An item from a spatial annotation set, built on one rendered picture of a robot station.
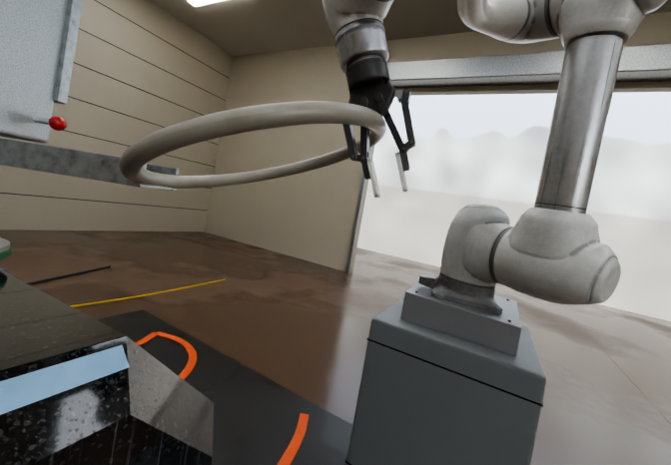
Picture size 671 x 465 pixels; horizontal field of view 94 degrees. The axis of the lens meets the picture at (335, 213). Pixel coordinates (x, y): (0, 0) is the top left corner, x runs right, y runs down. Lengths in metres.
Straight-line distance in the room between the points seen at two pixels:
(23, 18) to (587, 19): 1.18
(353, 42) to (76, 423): 0.68
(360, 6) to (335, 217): 5.05
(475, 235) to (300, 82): 5.96
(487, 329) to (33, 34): 1.24
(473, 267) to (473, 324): 0.14
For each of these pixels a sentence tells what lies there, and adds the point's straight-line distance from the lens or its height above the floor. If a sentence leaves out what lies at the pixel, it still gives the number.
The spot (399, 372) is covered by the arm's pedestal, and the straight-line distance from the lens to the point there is 0.90.
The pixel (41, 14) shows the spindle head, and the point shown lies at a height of 1.38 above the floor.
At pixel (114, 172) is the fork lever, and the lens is 0.71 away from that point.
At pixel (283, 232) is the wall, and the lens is 6.14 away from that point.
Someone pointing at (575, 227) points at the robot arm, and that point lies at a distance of 0.83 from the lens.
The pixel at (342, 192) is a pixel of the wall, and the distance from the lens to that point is 5.51.
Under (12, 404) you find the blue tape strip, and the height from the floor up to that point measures 0.77.
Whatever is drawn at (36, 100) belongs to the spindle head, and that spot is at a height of 1.20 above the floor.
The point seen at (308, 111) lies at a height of 1.19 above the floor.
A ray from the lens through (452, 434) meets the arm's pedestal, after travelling 0.93.
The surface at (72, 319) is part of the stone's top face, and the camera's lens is 0.73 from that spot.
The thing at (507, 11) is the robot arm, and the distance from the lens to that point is 0.94.
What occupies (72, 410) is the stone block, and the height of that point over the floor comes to 0.75.
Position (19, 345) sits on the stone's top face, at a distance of 0.66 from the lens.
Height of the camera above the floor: 1.08
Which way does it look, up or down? 1 degrees down
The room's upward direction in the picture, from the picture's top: 10 degrees clockwise
